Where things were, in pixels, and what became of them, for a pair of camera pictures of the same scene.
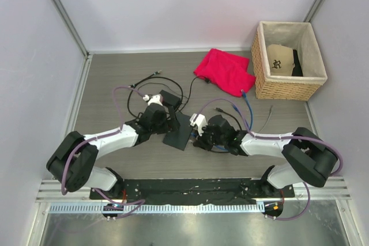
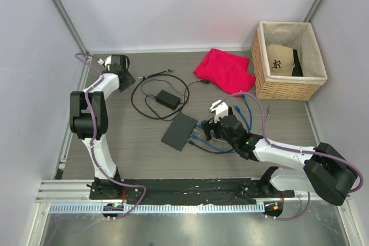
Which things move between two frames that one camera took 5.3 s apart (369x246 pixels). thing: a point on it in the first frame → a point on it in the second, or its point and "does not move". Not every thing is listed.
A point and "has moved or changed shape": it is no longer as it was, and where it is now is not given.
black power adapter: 169,99 does not move
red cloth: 229,72 does not move
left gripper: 173,124 → 130,80
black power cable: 168,86 has moved or changed shape
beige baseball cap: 280,60 does not move
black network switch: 179,138 does not move
